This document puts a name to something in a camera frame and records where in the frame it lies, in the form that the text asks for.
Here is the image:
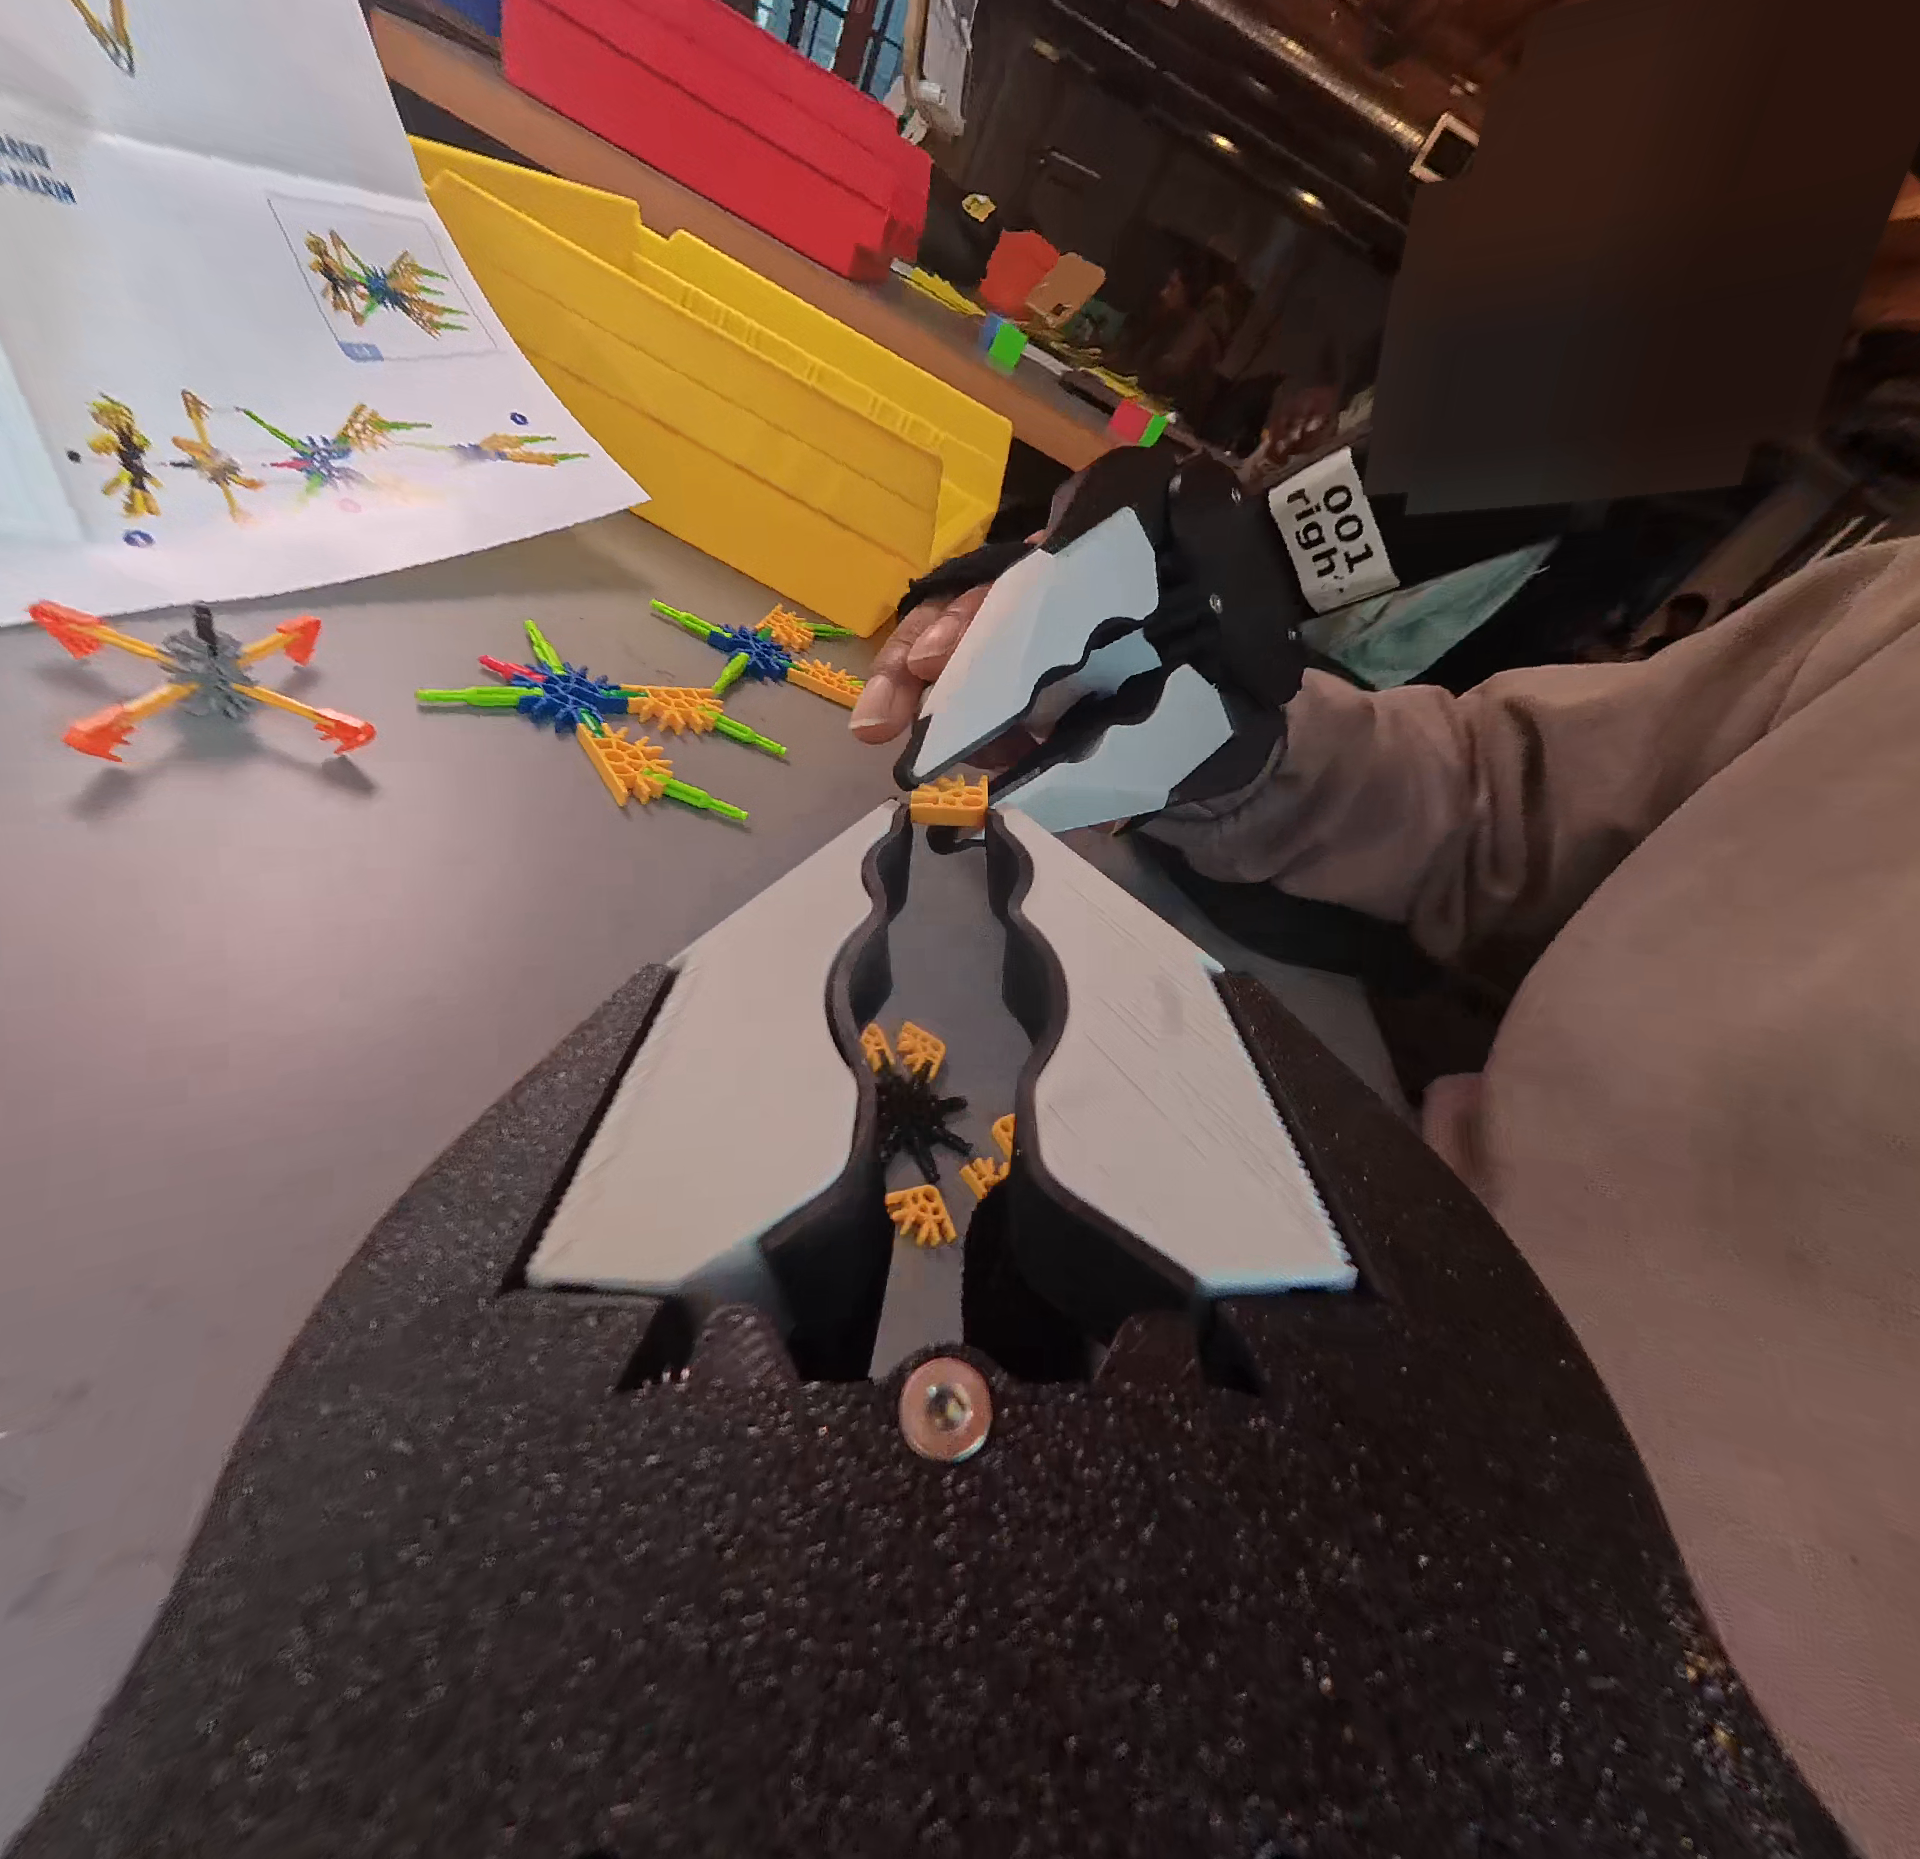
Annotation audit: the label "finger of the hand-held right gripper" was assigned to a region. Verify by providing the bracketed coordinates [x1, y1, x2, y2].
[998, 661, 1246, 839]
[896, 505, 1166, 793]

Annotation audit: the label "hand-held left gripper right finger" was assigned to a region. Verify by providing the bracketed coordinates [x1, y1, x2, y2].
[983, 804, 1364, 1300]

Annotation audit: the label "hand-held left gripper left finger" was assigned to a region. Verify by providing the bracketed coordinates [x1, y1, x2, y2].
[522, 804, 915, 1294]

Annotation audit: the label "black snowflake connector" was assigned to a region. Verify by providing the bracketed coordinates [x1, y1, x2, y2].
[873, 1068, 974, 1189]

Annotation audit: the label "small yellow connectors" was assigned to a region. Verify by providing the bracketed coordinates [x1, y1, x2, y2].
[861, 1021, 1020, 1249]

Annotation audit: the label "person's right forearm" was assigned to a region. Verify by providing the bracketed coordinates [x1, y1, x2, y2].
[1146, 538, 1920, 977]

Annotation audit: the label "yellow plastic bin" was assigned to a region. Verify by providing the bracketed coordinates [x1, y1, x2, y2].
[410, 134, 1014, 640]

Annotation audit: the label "blue yellow green toy assembly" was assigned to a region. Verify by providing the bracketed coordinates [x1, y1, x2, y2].
[416, 595, 871, 827]

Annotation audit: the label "beige sweatshirt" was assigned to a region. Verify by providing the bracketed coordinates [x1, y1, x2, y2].
[1421, 780, 1920, 1859]

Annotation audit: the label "red plastic bin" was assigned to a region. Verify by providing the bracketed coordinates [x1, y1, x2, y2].
[498, 0, 935, 288]

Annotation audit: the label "orange grey toy assembly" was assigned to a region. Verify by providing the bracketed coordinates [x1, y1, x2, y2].
[28, 600, 379, 765]

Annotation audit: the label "white instruction sheet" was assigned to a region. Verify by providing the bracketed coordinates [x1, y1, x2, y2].
[0, 0, 651, 628]

